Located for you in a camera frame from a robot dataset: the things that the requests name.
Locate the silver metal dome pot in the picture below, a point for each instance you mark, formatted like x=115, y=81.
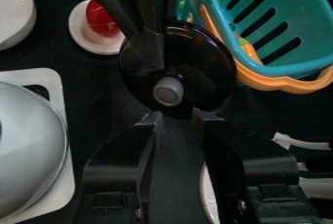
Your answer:
x=25, y=150

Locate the red ball on white dish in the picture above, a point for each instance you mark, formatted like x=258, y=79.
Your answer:
x=92, y=41

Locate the white bowl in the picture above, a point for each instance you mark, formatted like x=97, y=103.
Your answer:
x=14, y=10

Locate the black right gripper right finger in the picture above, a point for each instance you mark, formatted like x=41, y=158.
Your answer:
x=255, y=169

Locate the teal slotted plastic basket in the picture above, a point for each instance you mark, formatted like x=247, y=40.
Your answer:
x=277, y=17

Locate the red toy tomato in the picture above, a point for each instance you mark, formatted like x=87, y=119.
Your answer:
x=99, y=18

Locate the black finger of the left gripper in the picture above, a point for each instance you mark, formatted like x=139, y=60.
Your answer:
x=152, y=4
x=129, y=29

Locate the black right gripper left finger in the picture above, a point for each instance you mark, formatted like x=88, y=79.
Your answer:
x=116, y=156

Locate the white square tray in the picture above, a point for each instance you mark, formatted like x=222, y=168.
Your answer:
x=52, y=82

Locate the white flat plastic piece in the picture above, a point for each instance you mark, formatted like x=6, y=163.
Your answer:
x=318, y=187

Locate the white plate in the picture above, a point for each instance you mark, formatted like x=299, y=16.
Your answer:
x=208, y=195

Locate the orange plastic basket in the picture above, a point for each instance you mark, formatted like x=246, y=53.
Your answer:
x=277, y=83

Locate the black pot lid grey knob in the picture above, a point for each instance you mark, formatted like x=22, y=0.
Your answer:
x=195, y=59

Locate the white curved plastic piece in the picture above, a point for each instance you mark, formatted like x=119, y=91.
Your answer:
x=303, y=143

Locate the green toy vegetable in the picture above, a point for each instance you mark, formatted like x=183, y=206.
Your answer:
x=182, y=2

